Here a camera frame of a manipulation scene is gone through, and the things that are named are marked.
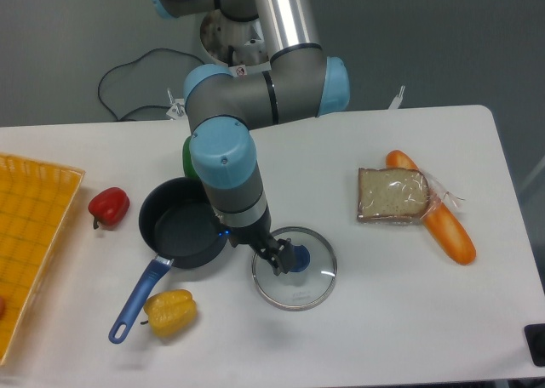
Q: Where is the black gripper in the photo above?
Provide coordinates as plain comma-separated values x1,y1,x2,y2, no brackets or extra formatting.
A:
228,211,297,276

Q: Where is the bagged toast slice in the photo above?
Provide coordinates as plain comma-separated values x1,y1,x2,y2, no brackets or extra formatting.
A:
357,168,464,225

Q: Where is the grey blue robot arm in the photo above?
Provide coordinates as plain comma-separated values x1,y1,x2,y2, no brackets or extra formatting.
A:
152,0,350,274

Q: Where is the glass lid blue knob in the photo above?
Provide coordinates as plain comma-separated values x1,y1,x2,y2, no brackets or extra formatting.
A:
251,226,337,311

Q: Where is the yellow bell pepper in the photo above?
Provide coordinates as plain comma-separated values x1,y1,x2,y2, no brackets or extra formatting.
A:
143,289,198,338

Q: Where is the green bell pepper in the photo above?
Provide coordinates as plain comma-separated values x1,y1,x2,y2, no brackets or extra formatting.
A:
181,136,199,180

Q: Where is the orange baguette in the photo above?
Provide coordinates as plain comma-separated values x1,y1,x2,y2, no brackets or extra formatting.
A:
385,149,477,265

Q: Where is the red bell pepper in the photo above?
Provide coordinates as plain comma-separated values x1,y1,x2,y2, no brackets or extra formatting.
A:
88,187,130,230

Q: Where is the yellow wicker basket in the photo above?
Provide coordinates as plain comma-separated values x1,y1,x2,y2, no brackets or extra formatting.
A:
1,153,85,364

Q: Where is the black object at table edge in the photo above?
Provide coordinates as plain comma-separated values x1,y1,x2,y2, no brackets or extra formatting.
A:
524,323,545,368

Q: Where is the dark pot blue handle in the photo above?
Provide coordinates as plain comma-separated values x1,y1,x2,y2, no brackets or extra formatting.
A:
108,177,228,344

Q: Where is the black cable on floor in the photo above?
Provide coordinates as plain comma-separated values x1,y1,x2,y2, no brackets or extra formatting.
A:
97,47,208,123

